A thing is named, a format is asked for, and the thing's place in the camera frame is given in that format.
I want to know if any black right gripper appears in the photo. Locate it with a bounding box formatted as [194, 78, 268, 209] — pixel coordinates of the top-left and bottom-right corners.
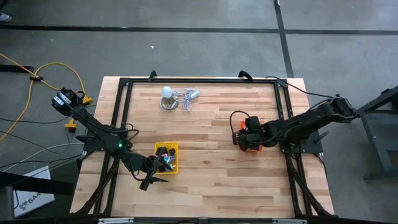
[232, 115, 275, 152]

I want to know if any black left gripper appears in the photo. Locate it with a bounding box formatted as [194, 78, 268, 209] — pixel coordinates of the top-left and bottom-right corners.
[121, 151, 174, 192]

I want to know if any yellow plastic basket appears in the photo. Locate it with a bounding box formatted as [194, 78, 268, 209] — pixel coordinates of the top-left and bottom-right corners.
[154, 141, 180, 175]

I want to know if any orange plastic basket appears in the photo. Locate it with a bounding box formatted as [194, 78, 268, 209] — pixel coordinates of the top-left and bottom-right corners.
[239, 120, 264, 153]

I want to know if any white light bulb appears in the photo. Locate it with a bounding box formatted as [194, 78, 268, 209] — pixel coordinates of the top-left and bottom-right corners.
[160, 86, 180, 111]

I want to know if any black bench bar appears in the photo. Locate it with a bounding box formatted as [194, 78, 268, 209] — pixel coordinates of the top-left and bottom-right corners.
[0, 170, 75, 224]

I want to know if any white printed sign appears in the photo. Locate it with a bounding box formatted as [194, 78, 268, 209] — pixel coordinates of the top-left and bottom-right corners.
[14, 166, 56, 218]

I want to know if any black metal stand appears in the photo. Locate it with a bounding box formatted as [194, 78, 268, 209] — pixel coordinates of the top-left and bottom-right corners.
[354, 84, 398, 181]

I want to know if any black flat floor bar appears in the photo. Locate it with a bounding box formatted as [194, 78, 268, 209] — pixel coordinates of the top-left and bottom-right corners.
[0, 64, 35, 73]

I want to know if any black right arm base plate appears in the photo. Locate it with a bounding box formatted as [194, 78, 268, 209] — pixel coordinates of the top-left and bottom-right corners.
[279, 130, 330, 154]

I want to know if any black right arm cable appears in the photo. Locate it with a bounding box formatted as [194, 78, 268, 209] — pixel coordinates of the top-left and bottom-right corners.
[266, 75, 335, 99]

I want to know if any silver metal bracket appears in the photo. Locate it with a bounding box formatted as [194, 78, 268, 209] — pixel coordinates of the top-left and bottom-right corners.
[272, 218, 308, 224]
[98, 217, 134, 224]

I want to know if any white lamp power cord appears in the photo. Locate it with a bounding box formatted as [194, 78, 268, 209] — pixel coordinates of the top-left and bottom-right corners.
[172, 88, 201, 112]

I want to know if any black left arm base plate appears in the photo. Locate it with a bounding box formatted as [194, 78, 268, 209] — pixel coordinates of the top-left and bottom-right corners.
[83, 135, 128, 152]

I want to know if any black aluminium table frame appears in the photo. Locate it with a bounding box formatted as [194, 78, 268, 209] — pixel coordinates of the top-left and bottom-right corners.
[74, 76, 335, 218]

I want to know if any white floor cable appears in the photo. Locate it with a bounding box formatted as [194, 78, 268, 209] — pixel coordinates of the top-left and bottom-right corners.
[2, 142, 85, 172]

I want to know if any yellow extension cord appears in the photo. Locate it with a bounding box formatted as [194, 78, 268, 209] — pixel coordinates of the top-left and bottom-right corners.
[0, 62, 94, 142]
[0, 52, 78, 134]

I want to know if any black floor cable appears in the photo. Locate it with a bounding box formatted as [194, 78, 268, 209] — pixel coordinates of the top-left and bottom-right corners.
[0, 102, 105, 125]

